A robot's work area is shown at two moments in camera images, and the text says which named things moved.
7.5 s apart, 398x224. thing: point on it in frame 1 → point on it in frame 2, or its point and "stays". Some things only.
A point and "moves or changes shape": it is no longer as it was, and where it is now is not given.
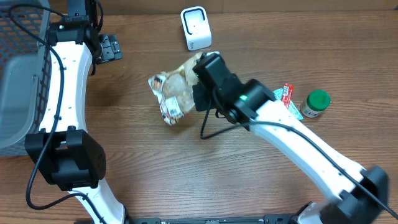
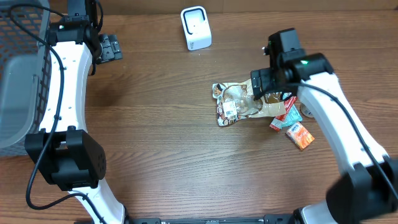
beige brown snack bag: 175,89 moves or changes shape
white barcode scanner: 197,32 stays
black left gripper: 109,48 stays
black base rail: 265,219 stays
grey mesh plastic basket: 25,71 stays
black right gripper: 201,101 → 265,78
